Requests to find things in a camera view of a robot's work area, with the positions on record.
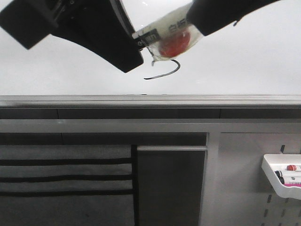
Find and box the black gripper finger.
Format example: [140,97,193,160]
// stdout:
[0,0,143,73]
[187,0,276,36]

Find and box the white black-tipped whiteboard marker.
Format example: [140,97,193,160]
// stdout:
[132,3,204,63]

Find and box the dark grey panel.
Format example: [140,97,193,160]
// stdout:
[137,147,206,226]

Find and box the grey fabric pocket organizer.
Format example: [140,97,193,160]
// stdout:
[0,145,137,226]

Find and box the white plastic tray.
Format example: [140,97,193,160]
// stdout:
[261,154,301,200]

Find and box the black capped marker in tray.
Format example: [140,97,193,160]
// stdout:
[274,170,301,185]

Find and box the white slotted pegboard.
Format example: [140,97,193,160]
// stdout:
[199,133,301,226]

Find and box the pink item in tray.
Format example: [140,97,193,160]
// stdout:
[284,181,301,187]

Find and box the grey whiteboard frame rail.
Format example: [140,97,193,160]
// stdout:
[0,94,301,108]

